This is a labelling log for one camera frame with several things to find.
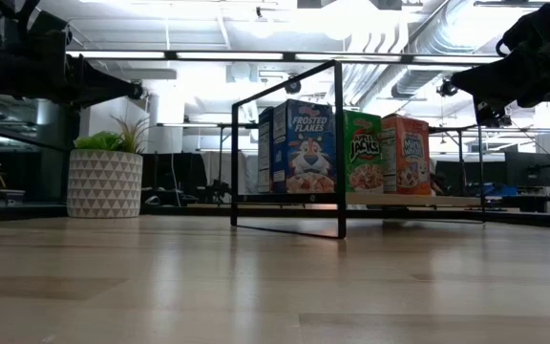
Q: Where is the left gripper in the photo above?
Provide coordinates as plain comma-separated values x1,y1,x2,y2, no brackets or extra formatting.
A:
0,13,136,107

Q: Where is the black aluminium table frame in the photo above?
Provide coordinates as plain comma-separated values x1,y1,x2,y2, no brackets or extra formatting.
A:
0,203,550,230

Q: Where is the white covered table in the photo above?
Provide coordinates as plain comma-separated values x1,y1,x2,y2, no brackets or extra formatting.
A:
201,151,259,196

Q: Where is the green Apple Jacks cereal box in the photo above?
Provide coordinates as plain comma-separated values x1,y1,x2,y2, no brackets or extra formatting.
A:
343,109,385,195

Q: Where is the silver ceiling air duct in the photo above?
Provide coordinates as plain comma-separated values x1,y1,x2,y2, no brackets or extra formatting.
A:
389,0,484,100

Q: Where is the LED light bar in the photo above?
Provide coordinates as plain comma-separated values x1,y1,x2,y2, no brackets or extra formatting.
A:
64,49,505,67

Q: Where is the orange Mini-Wheats cereal box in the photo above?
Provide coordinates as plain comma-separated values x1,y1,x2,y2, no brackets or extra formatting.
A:
380,113,433,196

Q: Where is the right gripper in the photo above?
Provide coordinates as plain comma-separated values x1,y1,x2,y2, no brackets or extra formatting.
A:
450,0,550,114

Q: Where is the white triangle-patterned plant pot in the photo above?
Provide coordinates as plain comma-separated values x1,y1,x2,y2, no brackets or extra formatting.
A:
66,148,144,220

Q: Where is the black computer monitor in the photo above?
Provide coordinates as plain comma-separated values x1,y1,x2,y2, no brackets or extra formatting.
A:
503,151,550,188

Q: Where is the blue Frosted Flakes cereal box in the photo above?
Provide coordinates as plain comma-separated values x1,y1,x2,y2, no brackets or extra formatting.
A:
257,105,276,195
271,98,338,195

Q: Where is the green artificial plant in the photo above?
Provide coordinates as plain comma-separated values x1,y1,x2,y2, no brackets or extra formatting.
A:
73,114,151,155

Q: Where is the wooden shelf with black frame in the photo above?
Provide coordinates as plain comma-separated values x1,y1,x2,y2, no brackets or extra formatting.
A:
230,59,487,240

